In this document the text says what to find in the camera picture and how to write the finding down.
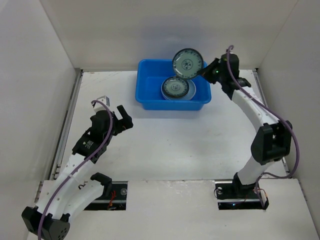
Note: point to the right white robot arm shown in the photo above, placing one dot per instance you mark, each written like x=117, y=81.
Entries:
x=272, y=140

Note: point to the light blue plastic plate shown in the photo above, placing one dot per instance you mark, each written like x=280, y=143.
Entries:
x=188, y=96

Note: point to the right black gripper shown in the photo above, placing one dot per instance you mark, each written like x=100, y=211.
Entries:
x=212, y=70

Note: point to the blue white plate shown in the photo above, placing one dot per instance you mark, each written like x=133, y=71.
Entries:
x=187, y=63
x=175, y=87

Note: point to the right aluminium rail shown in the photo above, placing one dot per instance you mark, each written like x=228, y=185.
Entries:
x=279, y=168

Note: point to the blue plastic bin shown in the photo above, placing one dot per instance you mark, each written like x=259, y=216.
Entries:
x=151, y=73

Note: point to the aluminium rail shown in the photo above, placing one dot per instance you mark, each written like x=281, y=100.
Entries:
x=57, y=160
x=279, y=168

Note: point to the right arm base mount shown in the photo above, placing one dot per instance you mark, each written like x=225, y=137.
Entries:
x=230, y=197

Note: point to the left aluminium rail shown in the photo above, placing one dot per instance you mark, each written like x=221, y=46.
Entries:
x=57, y=160

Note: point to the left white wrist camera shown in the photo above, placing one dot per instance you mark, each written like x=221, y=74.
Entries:
x=100, y=104

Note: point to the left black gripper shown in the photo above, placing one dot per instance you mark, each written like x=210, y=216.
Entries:
x=126, y=122

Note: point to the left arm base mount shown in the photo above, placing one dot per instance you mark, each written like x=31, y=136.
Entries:
x=116, y=200

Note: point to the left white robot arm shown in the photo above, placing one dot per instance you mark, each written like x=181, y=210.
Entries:
x=51, y=217

